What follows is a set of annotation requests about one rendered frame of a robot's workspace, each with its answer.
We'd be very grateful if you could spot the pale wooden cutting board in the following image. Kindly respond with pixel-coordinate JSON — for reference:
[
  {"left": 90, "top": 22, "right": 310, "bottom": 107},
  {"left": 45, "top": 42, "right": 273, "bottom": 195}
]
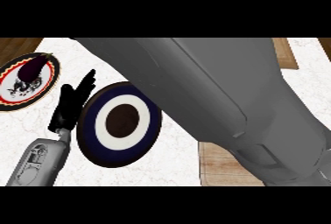
[{"left": 198, "top": 38, "right": 300, "bottom": 187}]

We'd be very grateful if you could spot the dark purple eggplant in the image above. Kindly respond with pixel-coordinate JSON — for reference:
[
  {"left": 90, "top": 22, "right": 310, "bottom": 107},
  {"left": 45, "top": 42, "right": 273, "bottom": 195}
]
[{"left": 16, "top": 52, "right": 54, "bottom": 83}]

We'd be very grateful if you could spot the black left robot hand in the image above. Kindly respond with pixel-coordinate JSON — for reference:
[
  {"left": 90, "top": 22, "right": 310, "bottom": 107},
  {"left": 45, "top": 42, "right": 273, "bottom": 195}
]
[{"left": 45, "top": 68, "right": 99, "bottom": 134}]

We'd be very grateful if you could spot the red and black patterned plate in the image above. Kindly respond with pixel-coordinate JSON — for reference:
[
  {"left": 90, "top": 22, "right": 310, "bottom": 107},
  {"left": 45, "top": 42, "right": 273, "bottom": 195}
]
[{"left": 0, "top": 52, "right": 62, "bottom": 112}]

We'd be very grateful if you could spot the blue and white round plate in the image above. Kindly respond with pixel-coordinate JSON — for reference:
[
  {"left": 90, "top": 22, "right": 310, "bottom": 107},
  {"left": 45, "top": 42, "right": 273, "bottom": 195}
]
[{"left": 75, "top": 80, "right": 162, "bottom": 169}]

